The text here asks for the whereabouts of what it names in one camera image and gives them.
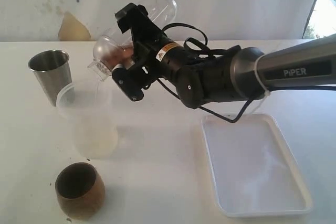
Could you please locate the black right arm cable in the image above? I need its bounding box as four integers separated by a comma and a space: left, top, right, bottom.
141, 22, 263, 124

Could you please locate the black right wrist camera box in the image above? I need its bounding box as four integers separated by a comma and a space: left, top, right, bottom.
112, 64, 153, 102

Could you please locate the white rectangular tray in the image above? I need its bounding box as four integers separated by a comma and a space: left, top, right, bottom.
201, 114, 313, 218

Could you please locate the brown wooden cup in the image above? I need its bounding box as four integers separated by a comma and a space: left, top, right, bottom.
55, 162, 106, 220

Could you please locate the clear dome shaker lid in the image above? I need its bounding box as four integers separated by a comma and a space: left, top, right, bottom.
88, 35, 134, 81

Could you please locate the translucent plastic cup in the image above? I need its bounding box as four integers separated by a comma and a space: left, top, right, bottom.
56, 79, 118, 159

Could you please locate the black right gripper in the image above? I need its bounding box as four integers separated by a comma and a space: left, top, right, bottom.
115, 3, 179, 69

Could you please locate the clear plastic shaker cup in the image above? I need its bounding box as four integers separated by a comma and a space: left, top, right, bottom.
100, 0, 177, 48

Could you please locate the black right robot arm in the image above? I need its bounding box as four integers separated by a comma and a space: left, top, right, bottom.
112, 3, 335, 109

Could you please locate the stainless steel cup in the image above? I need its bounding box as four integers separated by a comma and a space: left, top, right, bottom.
28, 50, 72, 106

